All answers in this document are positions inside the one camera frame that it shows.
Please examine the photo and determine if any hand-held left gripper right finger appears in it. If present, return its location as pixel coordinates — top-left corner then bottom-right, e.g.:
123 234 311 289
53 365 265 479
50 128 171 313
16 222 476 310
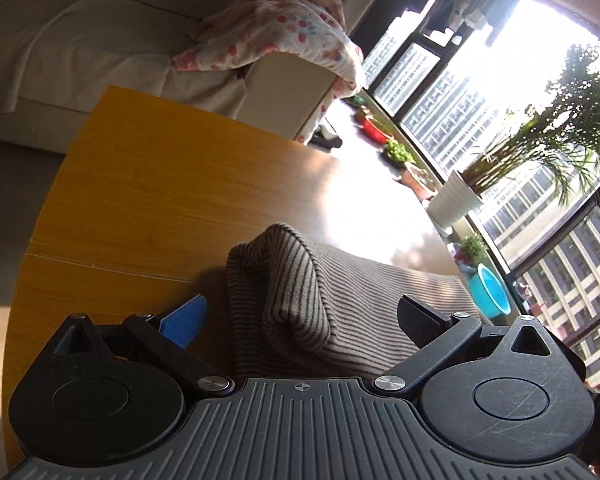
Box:
373 294 564 402

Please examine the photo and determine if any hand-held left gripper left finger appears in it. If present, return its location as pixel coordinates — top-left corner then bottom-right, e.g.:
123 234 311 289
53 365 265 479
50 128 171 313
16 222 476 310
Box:
54 294 235 399

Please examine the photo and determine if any brown striped garment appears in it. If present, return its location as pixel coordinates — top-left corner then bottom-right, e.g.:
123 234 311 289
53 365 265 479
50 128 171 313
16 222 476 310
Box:
225 222 494 379

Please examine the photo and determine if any blue plastic basin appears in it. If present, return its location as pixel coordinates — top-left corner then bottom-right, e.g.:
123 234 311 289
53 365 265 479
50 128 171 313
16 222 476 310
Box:
467 262 512 319

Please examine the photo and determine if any small flowering plant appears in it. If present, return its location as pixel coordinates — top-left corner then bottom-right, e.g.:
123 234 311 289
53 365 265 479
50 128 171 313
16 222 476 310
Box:
452 232 491 269

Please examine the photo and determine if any white ribbed plant pot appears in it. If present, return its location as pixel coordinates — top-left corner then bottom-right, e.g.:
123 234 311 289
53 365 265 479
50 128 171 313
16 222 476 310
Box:
426 170 485 231

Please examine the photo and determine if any brown plant pot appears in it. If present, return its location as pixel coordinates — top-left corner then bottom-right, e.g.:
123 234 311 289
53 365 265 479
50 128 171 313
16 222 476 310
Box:
402 162 439 201

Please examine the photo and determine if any small leafy green plant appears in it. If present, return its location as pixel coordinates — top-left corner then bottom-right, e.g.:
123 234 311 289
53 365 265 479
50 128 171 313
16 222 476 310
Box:
382 137 416 166

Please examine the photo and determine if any red plant bowl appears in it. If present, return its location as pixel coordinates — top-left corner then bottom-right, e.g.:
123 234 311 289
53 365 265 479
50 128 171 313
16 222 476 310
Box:
362 115 394 146

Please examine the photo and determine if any dark slipper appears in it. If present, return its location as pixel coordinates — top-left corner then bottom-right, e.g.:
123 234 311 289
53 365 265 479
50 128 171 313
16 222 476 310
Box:
312 125 344 150

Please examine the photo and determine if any beige box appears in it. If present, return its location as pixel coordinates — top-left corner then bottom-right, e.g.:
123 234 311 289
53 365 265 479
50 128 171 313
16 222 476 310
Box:
240 52 339 142

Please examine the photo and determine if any green palm plant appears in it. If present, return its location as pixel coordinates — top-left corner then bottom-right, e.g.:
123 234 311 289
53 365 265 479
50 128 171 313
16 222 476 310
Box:
459 42 600 212

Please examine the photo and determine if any beige sofa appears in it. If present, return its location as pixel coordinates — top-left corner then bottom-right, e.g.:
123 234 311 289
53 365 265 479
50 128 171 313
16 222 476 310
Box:
0 0 263 155

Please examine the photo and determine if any pink floral blanket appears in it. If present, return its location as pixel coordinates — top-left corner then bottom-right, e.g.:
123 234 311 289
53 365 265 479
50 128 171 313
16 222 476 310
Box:
172 0 367 144

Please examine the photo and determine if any black window frame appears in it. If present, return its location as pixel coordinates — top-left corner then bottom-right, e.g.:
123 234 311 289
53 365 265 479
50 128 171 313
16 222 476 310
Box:
359 0 600 382

